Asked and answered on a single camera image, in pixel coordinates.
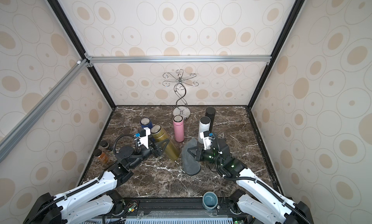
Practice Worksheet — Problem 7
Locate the white thermos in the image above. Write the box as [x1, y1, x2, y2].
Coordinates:
[198, 116, 211, 144]

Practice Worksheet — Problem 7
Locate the silver wire cup stand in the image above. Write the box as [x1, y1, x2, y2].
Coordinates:
[162, 69, 199, 119]

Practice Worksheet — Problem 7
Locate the amber spice jar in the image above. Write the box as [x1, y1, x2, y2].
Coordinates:
[93, 149, 109, 165]

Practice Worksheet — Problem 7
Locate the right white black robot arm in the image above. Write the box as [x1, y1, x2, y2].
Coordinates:
[182, 138, 314, 224]

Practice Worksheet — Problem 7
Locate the blue thermos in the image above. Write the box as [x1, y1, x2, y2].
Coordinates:
[140, 118, 153, 129]

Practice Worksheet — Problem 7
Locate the black thermos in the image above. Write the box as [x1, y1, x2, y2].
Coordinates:
[205, 107, 216, 132]

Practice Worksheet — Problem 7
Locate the teal ceramic mug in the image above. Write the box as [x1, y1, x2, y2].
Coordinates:
[202, 192, 219, 210]

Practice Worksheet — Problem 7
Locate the left diagonal aluminium rail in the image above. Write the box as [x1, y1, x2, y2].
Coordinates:
[1, 59, 88, 161]

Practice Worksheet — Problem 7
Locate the horizontal aluminium rail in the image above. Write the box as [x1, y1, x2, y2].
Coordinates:
[88, 55, 271, 63]

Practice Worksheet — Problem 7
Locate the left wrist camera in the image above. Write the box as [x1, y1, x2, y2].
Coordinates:
[135, 127, 151, 149]

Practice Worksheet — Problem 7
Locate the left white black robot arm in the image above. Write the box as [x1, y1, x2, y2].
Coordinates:
[24, 136, 170, 224]

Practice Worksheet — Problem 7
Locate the gold thermos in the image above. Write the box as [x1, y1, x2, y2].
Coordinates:
[151, 125, 180, 161]

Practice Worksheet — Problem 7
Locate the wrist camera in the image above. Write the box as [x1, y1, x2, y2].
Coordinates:
[200, 131, 216, 150]
[135, 127, 151, 149]

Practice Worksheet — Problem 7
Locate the grey wiping cloth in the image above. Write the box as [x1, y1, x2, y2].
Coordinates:
[181, 138, 201, 176]

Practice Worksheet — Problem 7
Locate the pink thermos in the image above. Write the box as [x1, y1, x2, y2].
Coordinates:
[173, 115, 185, 142]

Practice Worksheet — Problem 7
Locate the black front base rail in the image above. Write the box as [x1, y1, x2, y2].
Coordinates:
[52, 197, 300, 224]

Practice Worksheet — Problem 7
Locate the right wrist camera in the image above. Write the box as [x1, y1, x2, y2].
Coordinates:
[200, 131, 216, 150]

